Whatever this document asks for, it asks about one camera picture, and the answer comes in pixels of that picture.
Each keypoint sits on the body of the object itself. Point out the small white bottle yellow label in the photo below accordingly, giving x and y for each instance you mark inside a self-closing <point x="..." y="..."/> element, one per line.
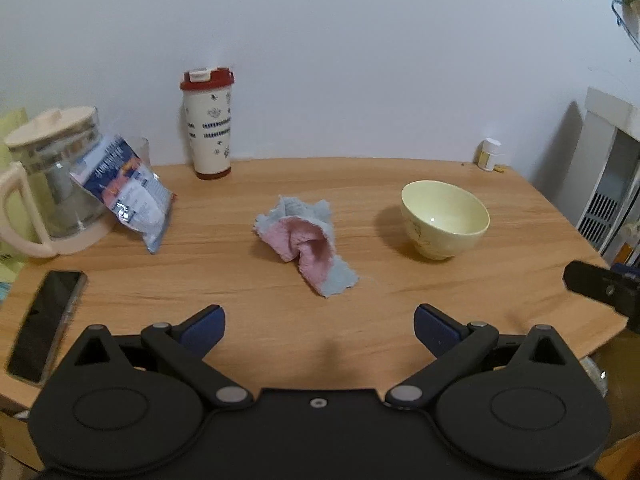
<point x="489" y="156"/>

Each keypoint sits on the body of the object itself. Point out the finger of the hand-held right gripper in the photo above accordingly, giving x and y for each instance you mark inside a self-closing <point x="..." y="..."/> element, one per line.
<point x="595" y="285"/>

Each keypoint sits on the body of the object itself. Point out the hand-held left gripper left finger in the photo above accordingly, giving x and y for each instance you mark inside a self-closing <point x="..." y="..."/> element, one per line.
<point x="205" y="328"/>

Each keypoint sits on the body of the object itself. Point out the white tumbler with red lid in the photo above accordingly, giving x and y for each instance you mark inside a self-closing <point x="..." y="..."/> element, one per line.
<point x="212" y="132"/>

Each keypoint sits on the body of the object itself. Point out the blue and white snack packet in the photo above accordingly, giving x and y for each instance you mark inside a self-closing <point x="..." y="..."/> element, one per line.
<point x="131" y="196"/>

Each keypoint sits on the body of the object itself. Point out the yellow-green bag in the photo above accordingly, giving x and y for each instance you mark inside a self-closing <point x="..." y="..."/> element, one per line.
<point x="12" y="132"/>

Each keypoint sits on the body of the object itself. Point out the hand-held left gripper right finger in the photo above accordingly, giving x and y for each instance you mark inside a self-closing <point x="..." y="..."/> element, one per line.
<point x="434" y="331"/>

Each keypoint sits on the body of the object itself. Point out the blue and pink cloth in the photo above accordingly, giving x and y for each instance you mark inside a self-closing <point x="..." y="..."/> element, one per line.
<point x="305" y="241"/>

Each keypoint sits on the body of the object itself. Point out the black smartphone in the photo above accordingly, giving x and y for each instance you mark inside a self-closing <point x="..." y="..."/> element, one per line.
<point x="45" y="326"/>

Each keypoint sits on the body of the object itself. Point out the white appliance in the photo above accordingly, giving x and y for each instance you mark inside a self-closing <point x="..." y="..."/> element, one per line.
<point x="600" y="160"/>

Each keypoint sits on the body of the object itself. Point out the pale yellow bowl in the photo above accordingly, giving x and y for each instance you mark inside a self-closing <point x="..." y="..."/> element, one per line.
<point x="440" y="241"/>

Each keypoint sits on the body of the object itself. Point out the clear drinking glass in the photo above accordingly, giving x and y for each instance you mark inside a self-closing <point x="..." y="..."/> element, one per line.
<point x="144" y="152"/>

